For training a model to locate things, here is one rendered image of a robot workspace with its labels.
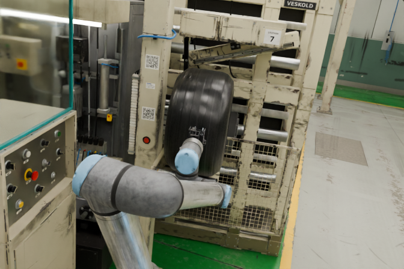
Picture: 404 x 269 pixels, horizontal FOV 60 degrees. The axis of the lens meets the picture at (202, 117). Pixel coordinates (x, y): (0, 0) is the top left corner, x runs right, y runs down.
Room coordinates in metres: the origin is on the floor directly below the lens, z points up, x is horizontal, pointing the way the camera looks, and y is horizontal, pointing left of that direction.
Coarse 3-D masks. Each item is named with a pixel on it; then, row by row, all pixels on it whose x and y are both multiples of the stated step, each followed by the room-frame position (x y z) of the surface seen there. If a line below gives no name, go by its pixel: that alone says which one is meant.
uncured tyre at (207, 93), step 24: (192, 72) 1.83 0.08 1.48; (216, 72) 1.87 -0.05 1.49; (192, 96) 1.67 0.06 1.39; (216, 96) 1.68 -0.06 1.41; (168, 120) 1.64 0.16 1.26; (192, 120) 1.61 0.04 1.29; (216, 120) 1.61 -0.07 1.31; (168, 144) 1.62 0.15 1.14; (216, 144) 1.59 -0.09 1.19; (216, 168) 1.66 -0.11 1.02
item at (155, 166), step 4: (160, 156) 1.88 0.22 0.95; (164, 156) 1.94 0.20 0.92; (156, 160) 1.82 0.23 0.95; (160, 160) 1.83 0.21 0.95; (164, 160) 1.95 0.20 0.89; (156, 164) 1.77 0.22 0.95; (160, 164) 1.84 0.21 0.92; (164, 164) 1.96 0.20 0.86; (152, 168) 1.72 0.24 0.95; (156, 168) 1.75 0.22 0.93; (160, 168) 1.85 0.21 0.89
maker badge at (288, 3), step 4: (284, 0) 2.34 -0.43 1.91; (288, 0) 2.33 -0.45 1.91; (292, 0) 2.33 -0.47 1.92; (284, 4) 2.34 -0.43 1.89; (288, 4) 2.33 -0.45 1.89; (292, 4) 2.33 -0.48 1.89; (296, 4) 2.33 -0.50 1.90; (300, 4) 2.33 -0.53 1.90; (304, 4) 2.32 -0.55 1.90; (308, 4) 2.32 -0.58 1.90; (312, 4) 2.32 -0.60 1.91; (316, 4) 2.32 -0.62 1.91; (304, 8) 2.32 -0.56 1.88; (308, 8) 2.32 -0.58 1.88; (312, 8) 2.32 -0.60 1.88
